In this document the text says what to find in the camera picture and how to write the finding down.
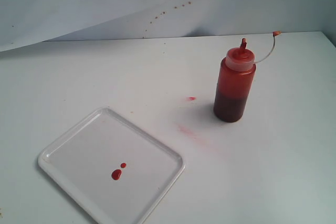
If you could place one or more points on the red sauce drops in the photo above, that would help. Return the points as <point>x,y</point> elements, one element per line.
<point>116,174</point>

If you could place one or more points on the red sauce squeeze bottle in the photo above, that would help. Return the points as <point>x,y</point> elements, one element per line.
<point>236,74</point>

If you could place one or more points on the white paper backdrop sheet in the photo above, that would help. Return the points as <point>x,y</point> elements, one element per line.
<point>78,6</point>

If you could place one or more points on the white rectangular plastic tray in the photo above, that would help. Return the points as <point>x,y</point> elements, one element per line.
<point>82,160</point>

